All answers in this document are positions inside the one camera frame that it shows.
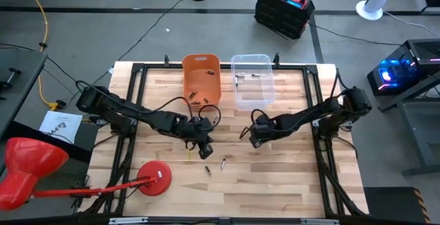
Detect yellow extension cable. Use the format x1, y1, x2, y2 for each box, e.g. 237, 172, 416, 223
19, 0, 61, 111

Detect black computer tower RGB lights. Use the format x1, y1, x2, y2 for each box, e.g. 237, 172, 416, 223
366, 39, 440, 97

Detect white paper manual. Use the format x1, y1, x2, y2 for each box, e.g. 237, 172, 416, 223
38, 110, 84, 144

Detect thin black floor cable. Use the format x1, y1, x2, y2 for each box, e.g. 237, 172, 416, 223
46, 56, 106, 109

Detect white floor cable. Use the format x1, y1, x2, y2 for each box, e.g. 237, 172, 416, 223
383, 10, 440, 37

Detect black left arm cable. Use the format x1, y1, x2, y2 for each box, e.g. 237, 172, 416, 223
76, 80, 222, 150

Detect orange plastic basket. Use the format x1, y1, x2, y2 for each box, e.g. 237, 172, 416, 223
181, 53, 222, 106

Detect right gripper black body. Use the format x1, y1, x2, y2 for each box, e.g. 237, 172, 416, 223
247, 114, 279, 142

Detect red desk lamp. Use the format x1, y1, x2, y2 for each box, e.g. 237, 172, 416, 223
0, 136, 173, 211

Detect silver metal bracket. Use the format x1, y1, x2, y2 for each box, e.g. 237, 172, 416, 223
300, 217, 340, 225
109, 216, 149, 225

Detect black clamp tool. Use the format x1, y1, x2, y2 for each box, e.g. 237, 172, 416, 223
0, 67, 22, 94

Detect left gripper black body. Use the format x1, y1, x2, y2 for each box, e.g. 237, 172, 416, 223
187, 116, 216, 145

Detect long black floor cable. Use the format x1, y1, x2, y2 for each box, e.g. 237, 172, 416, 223
63, 0, 190, 111

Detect dark grey desk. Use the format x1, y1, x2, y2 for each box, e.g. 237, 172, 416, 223
0, 49, 48, 140

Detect black box hazard stripe edge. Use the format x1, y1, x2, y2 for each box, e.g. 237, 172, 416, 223
363, 186, 430, 224

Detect clear plastic container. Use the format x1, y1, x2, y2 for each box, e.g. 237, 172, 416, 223
230, 54, 277, 111

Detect black rail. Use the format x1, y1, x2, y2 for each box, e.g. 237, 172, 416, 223
0, 214, 440, 225

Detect black aluminium table frame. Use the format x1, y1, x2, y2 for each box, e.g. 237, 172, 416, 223
80, 62, 369, 219

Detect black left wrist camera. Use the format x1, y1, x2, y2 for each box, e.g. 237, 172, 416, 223
198, 143, 215, 160

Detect black flat box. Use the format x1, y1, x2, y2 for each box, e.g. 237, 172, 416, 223
0, 120, 101, 166

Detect black red tool case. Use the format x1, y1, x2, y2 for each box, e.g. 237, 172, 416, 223
254, 0, 316, 40

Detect grey metal side table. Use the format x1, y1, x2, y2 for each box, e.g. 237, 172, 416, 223
377, 76, 440, 178

